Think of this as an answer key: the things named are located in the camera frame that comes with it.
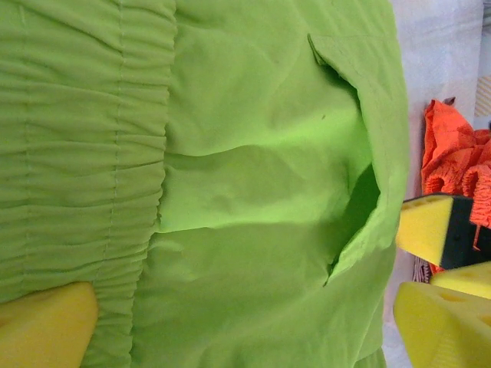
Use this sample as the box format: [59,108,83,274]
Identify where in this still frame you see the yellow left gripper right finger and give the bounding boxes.
[392,281,491,368]

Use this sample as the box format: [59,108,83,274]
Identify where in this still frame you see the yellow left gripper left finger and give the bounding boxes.
[0,281,100,368]

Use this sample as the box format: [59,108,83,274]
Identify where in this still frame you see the orange shorts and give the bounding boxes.
[420,97,491,278]

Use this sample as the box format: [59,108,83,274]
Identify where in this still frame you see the lime green shorts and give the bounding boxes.
[0,0,412,368]

